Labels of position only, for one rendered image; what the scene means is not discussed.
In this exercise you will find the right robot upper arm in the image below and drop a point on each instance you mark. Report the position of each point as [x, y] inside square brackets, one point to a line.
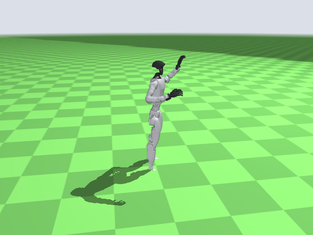
[151, 90]

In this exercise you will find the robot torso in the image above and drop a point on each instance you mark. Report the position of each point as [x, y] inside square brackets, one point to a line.
[155, 110]

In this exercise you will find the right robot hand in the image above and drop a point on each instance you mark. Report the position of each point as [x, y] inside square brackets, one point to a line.
[174, 93]

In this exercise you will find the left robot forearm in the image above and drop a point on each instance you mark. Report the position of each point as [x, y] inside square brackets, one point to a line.
[173, 72]

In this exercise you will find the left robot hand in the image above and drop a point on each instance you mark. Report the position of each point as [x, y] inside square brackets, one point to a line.
[179, 61]

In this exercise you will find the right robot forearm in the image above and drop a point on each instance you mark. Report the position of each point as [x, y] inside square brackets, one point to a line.
[157, 99]

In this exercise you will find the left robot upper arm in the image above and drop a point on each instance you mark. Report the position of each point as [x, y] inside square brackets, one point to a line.
[166, 79]

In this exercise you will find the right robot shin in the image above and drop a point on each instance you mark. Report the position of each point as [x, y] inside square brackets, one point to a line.
[151, 153]

